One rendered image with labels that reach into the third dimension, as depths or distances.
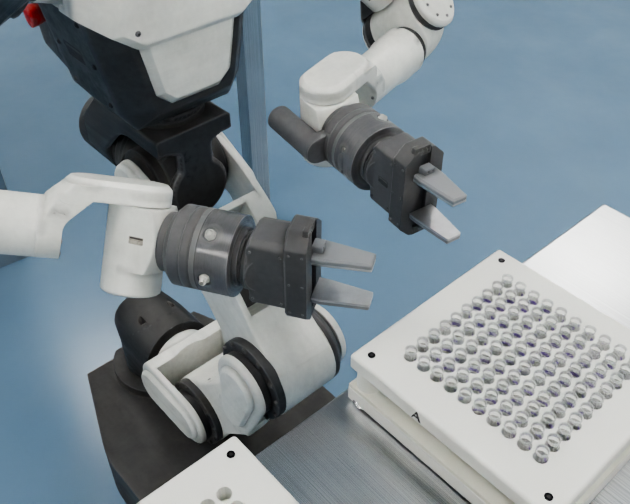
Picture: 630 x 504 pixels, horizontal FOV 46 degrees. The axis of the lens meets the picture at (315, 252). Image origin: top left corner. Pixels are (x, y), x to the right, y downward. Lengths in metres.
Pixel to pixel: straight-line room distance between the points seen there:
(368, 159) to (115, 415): 0.99
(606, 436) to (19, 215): 0.60
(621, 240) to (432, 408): 0.45
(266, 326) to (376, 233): 1.23
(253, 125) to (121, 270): 1.48
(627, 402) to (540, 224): 1.70
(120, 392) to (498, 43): 2.38
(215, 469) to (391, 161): 0.39
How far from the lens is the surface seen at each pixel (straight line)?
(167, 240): 0.77
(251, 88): 2.19
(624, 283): 1.02
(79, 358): 2.06
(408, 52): 1.11
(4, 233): 0.79
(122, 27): 0.94
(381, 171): 0.88
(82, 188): 0.79
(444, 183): 0.84
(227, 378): 1.18
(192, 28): 1.00
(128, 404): 1.71
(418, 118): 2.89
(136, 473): 1.61
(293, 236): 0.72
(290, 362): 1.15
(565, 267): 1.02
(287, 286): 0.76
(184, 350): 1.56
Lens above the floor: 1.50
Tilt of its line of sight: 42 degrees down
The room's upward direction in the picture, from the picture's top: straight up
